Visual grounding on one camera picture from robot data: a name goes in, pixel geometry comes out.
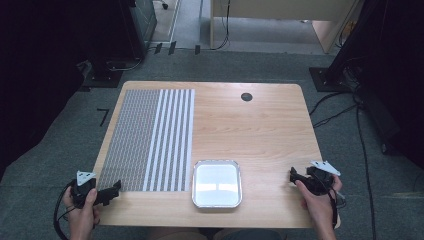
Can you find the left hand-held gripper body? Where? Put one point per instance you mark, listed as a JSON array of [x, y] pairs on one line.
[[83, 186]]

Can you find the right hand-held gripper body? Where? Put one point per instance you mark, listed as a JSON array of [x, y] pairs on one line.
[[320, 180]]

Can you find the person's right hand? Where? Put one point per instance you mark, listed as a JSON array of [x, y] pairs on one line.
[[318, 206]]

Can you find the person's left hand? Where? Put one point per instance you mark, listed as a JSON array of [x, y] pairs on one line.
[[81, 220]]

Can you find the grey woven striped placemat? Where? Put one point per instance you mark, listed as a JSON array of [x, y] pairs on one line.
[[146, 140]]

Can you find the square silver metal tray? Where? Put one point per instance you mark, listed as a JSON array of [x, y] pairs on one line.
[[216, 184]]

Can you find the round black table grommet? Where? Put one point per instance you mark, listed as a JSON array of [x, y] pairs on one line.
[[246, 97]]

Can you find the black stand base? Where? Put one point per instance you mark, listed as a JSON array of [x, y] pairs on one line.
[[325, 80]]

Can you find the black flat stand foot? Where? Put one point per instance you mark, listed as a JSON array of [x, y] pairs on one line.
[[100, 76]]

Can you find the black cabinet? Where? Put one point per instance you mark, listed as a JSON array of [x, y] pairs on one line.
[[133, 26]]

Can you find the light wooden desk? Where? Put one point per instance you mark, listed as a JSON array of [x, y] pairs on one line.
[[283, 13]]

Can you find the chair caster wheel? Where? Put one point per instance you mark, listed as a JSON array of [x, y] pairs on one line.
[[165, 5]]

